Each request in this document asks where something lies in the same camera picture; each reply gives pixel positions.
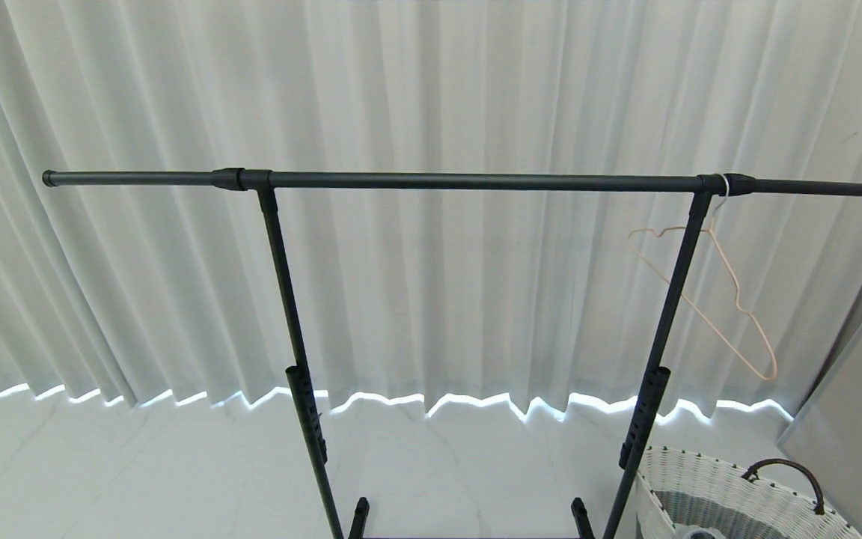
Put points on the black clothes rack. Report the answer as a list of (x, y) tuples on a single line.
[(476, 180)]

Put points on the pink clothes hanger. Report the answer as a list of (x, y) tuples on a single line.
[(736, 296)]

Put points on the white laundry basket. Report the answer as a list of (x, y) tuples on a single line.
[(700, 479)]

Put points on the white curtain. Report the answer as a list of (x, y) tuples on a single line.
[(176, 90)]

